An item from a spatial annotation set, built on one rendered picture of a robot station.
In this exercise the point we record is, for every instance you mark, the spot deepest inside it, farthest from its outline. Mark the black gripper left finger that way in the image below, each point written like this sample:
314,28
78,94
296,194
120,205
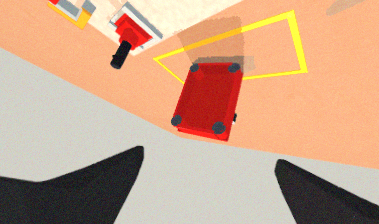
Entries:
92,195

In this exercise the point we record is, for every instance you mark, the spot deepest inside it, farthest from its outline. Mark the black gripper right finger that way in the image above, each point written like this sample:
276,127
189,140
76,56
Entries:
314,200

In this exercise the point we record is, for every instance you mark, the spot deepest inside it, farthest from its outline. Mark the cream flat plate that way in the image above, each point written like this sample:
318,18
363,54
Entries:
160,18

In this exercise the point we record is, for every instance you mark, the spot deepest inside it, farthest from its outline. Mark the yellow rectangular frame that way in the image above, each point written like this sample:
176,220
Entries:
290,15

